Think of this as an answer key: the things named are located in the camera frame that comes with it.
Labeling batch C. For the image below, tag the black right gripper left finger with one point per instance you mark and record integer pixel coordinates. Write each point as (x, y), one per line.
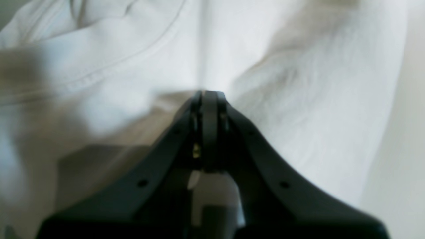
(148, 202)

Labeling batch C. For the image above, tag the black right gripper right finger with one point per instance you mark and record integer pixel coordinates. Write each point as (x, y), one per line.
(278, 202)

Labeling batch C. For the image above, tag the white T-shirt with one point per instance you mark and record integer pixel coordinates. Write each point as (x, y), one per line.
(82, 80)

